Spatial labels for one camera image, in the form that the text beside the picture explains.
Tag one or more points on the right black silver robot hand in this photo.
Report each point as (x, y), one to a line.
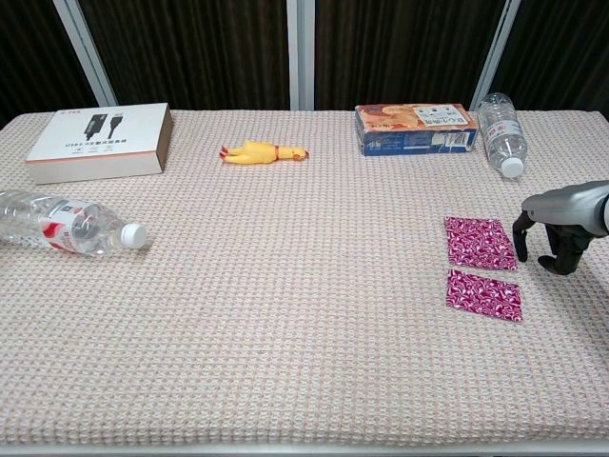
(566, 209)

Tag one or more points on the clear water bottle white label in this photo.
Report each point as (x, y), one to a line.
(502, 133)

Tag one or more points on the dark corrugated partition panel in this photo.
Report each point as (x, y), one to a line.
(33, 57)
(399, 47)
(566, 52)
(190, 52)

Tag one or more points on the orange blue snack box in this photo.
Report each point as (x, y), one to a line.
(404, 133)

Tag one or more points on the pink waffle tablecloth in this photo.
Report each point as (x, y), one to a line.
(285, 309)

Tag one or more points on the yellow rubber chicken toy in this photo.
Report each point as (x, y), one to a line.
(252, 153)

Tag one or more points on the clear water bottle red label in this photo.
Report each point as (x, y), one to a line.
(62, 224)

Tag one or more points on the grey aluminium partition post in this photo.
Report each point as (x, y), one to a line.
(86, 52)
(300, 52)
(494, 54)

